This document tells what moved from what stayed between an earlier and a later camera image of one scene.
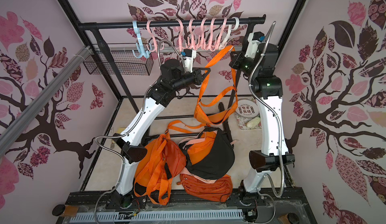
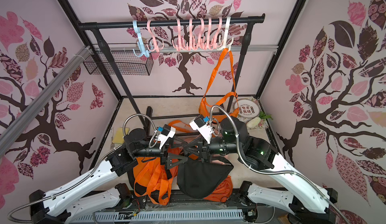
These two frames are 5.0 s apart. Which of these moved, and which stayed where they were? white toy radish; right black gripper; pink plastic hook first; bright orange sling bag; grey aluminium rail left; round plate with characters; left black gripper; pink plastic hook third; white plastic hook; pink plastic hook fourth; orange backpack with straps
Moved: white plastic hook; left black gripper; bright orange sling bag; right black gripper
Stayed: orange backpack with straps; white toy radish; pink plastic hook fourth; grey aluminium rail left; pink plastic hook third; pink plastic hook first; round plate with characters
